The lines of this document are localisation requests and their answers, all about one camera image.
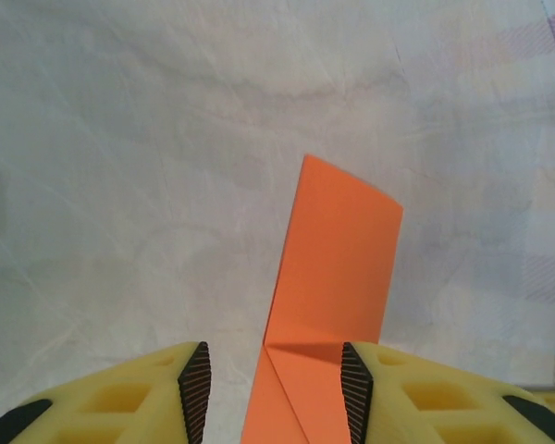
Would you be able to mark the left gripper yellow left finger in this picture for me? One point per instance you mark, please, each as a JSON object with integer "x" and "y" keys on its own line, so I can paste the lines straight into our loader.
{"x": 120, "y": 398}

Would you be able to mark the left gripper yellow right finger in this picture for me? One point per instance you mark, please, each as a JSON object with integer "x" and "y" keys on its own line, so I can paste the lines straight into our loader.
{"x": 444, "y": 407}

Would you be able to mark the orange cloth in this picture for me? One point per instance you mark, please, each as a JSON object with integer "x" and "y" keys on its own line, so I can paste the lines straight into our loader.
{"x": 337, "y": 259}

